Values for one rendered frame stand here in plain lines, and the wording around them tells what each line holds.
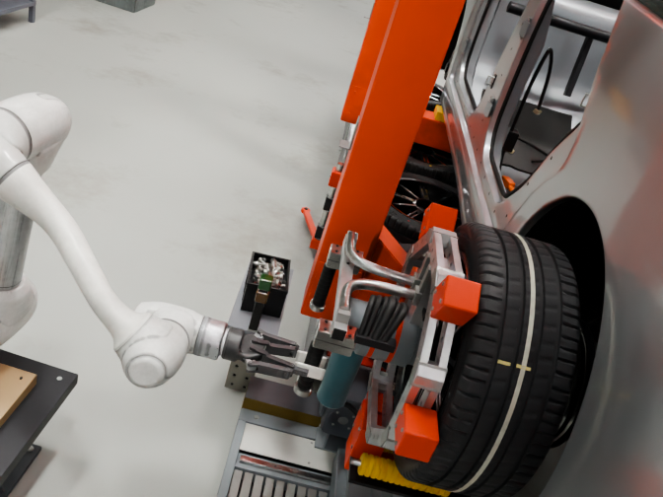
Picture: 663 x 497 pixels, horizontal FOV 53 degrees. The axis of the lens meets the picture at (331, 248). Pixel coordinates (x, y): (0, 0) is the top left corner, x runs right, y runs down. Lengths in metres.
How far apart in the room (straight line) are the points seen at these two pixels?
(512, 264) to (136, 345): 0.81
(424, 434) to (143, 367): 0.58
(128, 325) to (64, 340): 1.38
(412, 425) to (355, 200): 0.79
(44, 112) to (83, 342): 1.28
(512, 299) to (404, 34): 0.76
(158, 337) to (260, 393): 1.14
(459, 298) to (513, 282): 0.16
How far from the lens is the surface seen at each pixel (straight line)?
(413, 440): 1.43
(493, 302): 1.44
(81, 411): 2.50
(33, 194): 1.54
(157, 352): 1.34
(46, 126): 1.66
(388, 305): 1.45
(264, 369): 1.50
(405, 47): 1.83
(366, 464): 1.81
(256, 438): 2.39
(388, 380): 1.93
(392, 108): 1.88
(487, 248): 1.53
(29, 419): 2.07
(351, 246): 1.67
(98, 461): 2.36
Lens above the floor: 1.83
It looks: 30 degrees down
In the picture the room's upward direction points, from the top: 18 degrees clockwise
